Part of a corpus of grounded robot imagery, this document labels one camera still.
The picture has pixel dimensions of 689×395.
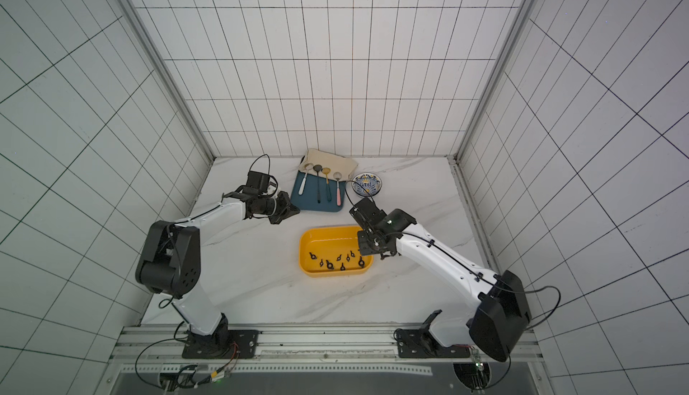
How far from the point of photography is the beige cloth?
3.80ft

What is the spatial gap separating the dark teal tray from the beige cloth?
4 centimetres

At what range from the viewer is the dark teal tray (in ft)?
3.48
